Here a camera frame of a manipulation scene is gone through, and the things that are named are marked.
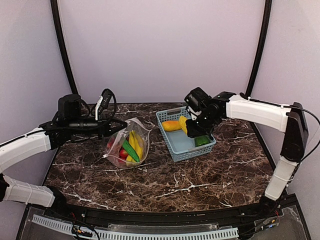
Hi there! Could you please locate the yellow corn cob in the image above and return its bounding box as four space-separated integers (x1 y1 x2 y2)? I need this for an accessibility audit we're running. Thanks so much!
178 115 188 135

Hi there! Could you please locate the green cucumber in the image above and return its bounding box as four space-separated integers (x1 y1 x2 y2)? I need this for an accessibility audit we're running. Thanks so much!
122 139 140 163

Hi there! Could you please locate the clear zip top bag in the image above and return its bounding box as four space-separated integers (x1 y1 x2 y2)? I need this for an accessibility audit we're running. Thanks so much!
103 117 151 169

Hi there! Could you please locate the yellow banana bunch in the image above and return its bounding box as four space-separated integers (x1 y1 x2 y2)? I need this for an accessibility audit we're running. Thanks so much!
126 131 144 163

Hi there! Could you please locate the red lychee bunch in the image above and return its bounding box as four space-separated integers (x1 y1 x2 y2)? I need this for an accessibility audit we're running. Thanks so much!
107 136 128 160

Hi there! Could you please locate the light blue plastic basket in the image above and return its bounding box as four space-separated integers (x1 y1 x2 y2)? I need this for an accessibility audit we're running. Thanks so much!
156 106 217 162

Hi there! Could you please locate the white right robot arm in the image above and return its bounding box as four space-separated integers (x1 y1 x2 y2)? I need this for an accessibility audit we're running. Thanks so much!
184 87 310 202

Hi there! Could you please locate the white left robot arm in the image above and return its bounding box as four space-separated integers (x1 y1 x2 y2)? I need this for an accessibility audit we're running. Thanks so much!
0 89 128 208

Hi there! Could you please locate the green bell pepper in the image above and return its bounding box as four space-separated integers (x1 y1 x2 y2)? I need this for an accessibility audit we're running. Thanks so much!
194 135 211 147

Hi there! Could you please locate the orange mango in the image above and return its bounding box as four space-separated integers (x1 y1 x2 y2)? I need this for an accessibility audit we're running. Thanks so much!
161 120 181 132

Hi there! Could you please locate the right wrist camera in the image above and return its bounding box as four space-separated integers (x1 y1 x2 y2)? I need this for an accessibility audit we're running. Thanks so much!
186 104 205 121

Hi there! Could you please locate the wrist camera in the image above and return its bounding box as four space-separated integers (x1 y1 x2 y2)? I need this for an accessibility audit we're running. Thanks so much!
186 104 205 121
91 88 117 121

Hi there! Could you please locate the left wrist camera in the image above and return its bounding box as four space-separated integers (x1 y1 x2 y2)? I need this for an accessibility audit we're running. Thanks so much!
91 88 117 121

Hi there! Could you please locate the black front table rail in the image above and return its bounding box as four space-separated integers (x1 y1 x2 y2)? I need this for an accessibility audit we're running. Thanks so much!
44 203 267 227

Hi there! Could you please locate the grey slotted cable duct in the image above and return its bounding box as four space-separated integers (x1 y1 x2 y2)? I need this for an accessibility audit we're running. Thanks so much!
31 214 239 240

